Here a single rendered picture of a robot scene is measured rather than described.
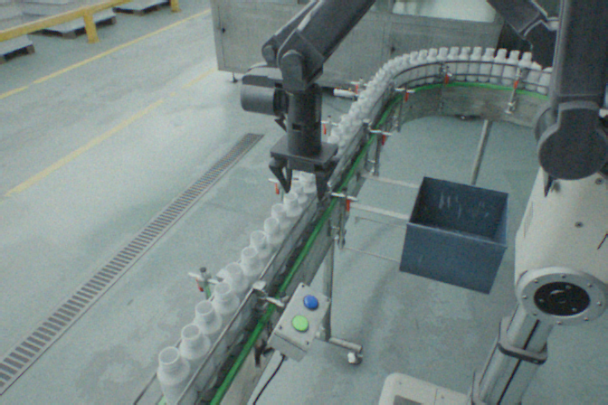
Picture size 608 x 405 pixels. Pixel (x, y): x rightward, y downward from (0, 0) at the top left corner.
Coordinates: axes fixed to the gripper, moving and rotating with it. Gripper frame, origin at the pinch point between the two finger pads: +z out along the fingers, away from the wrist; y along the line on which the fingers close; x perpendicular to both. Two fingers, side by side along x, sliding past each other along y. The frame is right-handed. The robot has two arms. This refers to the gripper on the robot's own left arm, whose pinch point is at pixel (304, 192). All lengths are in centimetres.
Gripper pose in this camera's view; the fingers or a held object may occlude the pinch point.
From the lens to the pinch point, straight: 78.9
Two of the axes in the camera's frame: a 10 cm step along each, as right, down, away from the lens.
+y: 9.2, 2.2, -3.1
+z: 0.0, 8.0, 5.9
